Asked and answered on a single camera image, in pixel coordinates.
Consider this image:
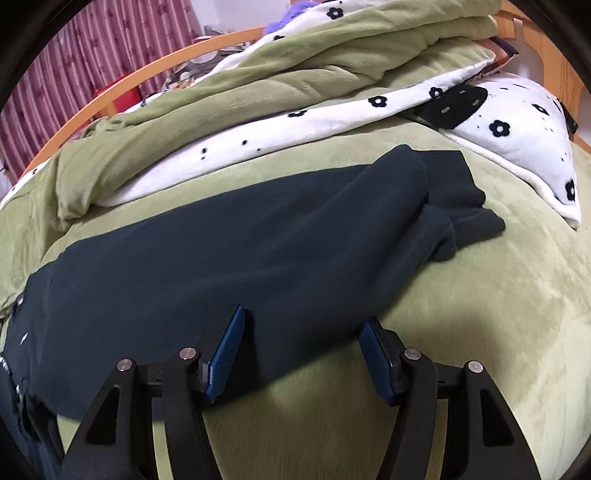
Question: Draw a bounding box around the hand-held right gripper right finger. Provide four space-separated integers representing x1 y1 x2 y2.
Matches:
358 318 541 480

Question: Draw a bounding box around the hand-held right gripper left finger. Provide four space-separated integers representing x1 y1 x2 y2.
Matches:
58 304 246 480

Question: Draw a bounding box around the dark teal garment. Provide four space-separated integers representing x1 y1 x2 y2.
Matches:
0 144 506 480

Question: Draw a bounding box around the green bed sheet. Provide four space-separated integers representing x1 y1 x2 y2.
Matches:
0 111 591 480

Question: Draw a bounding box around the green white flower print quilt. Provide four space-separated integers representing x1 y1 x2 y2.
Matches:
0 0 504 222

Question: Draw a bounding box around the white flower print pillow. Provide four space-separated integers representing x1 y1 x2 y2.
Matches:
413 73 583 230

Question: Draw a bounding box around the red object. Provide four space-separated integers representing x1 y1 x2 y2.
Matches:
98 75 142 114

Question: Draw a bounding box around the pile of small items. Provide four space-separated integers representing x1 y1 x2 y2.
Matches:
163 31 243 95

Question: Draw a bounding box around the pink striped curtain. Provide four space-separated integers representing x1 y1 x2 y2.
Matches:
0 0 199 171

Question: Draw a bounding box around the dark patterned cushion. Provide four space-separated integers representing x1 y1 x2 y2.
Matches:
479 36 517 77

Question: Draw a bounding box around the purple plush cloth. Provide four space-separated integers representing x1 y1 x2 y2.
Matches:
264 0 320 38

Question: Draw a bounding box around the wooden headboard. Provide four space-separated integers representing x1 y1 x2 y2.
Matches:
501 0 591 153

